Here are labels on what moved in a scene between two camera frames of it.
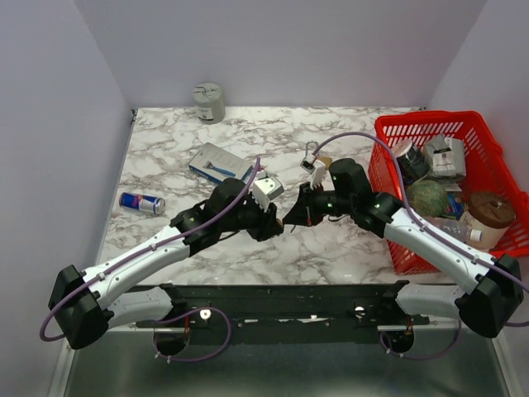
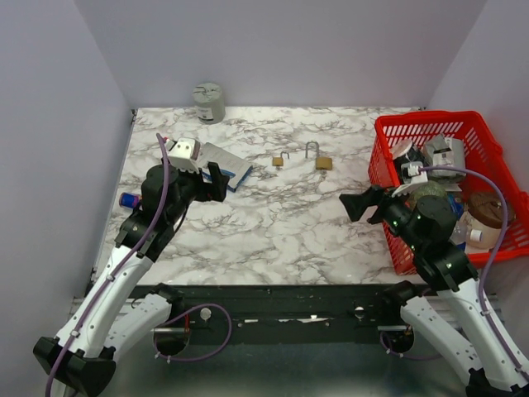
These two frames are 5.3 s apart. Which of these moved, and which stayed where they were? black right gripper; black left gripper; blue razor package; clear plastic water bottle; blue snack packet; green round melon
Moved: black left gripper; black right gripper
Stayed: green round melon; blue snack packet; clear plastic water bottle; blue razor package
